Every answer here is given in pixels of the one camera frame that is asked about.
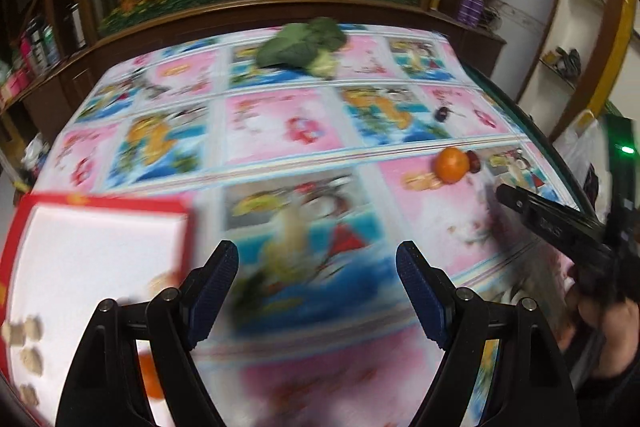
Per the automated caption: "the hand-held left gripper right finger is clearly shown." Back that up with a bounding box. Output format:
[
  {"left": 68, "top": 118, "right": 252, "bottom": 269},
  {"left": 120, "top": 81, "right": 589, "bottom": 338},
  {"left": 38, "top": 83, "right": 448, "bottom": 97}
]
[{"left": 395, "top": 241, "right": 576, "bottom": 427}]

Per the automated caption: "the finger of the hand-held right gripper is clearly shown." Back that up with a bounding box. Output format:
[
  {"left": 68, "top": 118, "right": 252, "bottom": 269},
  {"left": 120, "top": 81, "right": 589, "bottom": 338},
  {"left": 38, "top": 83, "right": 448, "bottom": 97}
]
[{"left": 495, "top": 183, "right": 613, "bottom": 260}]

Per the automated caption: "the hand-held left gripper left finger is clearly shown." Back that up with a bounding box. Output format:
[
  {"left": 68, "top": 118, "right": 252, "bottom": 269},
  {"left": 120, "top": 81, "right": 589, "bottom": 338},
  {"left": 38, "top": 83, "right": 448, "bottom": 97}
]
[{"left": 55, "top": 239, "right": 240, "bottom": 427}]

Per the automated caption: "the orange tangerine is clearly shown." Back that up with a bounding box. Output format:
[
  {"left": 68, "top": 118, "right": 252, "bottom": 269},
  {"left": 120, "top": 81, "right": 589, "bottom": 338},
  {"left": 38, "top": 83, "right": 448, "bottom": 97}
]
[
  {"left": 433, "top": 147, "right": 473, "bottom": 184},
  {"left": 137, "top": 352, "right": 165, "bottom": 400}
]

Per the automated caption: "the red tray with white inside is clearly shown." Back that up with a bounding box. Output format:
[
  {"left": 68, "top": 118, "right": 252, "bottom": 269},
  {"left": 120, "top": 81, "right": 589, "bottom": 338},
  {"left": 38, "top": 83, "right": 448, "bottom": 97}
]
[{"left": 0, "top": 191, "right": 197, "bottom": 427}]

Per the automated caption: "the beige cake cube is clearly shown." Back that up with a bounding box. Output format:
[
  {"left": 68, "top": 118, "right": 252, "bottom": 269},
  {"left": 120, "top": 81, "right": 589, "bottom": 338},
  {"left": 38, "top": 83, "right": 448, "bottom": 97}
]
[
  {"left": 2, "top": 322, "right": 26, "bottom": 347},
  {"left": 20, "top": 346, "right": 46, "bottom": 377},
  {"left": 17, "top": 383, "right": 42, "bottom": 408}
]

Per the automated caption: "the person's right forearm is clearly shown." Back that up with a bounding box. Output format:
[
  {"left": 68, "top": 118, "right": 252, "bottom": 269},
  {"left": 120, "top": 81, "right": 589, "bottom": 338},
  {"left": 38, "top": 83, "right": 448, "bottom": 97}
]
[{"left": 575, "top": 354, "right": 640, "bottom": 427}]

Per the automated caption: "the person's right hand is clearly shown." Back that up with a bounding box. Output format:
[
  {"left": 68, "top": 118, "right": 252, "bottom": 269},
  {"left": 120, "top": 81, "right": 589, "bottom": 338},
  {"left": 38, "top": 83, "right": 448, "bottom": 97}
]
[{"left": 557, "top": 274, "right": 640, "bottom": 380}]

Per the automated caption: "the white plastic bag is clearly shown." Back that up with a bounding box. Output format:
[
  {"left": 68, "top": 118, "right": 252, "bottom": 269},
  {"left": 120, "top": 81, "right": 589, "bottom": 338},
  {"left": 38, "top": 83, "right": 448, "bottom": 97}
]
[{"left": 555, "top": 109, "right": 608, "bottom": 208}]

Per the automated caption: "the pair of shoes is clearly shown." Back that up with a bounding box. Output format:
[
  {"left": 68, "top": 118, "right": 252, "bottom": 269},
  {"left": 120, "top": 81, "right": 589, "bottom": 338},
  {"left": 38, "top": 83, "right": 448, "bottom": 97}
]
[{"left": 542, "top": 47, "right": 582, "bottom": 82}]

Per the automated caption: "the fruit printed tablecloth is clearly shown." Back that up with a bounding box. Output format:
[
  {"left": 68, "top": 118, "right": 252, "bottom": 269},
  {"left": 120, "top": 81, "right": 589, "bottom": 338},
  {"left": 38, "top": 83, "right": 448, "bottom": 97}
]
[{"left": 30, "top": 23, "right": 583, "bottom": 427}]

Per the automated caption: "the green leafy vegetable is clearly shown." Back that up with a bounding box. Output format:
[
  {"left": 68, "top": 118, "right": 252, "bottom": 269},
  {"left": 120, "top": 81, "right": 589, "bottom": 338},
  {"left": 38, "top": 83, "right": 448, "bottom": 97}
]
[{"left": 255, "top": 17, "right": 348, "bottom": 80}]

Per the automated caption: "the steel thermos flask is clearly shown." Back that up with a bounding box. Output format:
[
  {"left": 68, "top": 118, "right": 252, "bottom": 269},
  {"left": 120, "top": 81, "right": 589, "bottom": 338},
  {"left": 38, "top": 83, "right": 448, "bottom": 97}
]
[{"left": 65, "top": 4, "right": 87, "bottom": 52}]

